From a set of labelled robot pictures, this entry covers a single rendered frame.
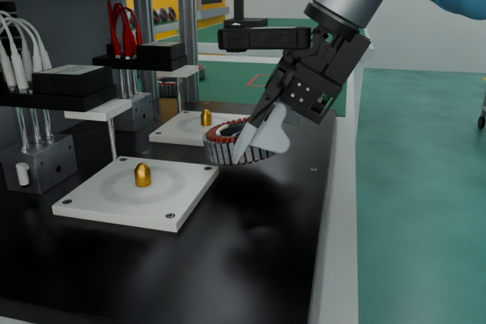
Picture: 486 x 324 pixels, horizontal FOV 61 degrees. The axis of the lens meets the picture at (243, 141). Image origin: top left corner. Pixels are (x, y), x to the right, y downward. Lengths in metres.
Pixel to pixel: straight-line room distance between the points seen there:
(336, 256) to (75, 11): 0.62
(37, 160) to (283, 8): 5.38
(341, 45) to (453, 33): 5.41
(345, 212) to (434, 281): 1.22
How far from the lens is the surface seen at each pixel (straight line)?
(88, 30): 0.86
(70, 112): 0.50
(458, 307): 1.66
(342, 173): 0.64
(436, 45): 5.88
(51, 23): 0.78
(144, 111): 0.78
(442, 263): 1.85
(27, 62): 0.58
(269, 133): 0.50
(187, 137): 0.67
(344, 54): 0.50
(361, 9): 0.49
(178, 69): 0.71
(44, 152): 0.56
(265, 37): 0.51
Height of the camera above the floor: 1.01
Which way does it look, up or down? 21 degrees down
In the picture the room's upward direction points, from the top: straight up
